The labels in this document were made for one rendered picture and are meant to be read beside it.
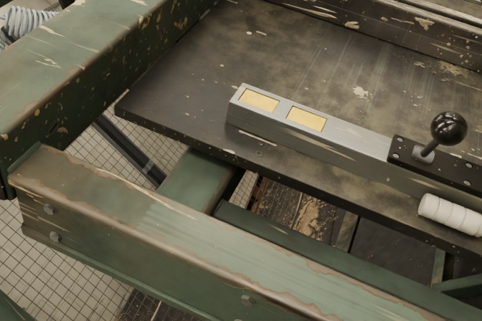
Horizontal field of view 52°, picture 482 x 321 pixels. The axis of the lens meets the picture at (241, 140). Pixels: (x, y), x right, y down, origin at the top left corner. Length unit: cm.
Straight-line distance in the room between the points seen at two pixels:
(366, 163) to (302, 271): 21
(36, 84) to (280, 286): 34
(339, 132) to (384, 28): 34
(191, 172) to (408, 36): 49
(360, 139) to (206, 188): 21
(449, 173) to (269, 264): 28
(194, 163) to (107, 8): 24
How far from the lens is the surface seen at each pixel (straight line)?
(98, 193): 54
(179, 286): 55
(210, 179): 67
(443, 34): 96
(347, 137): 67
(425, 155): 66
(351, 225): 205
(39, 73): 62
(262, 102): 69
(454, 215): 66
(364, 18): 96
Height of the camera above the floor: 180
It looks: 14 degrees down
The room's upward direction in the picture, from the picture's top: 43 degrees counter-clockwise
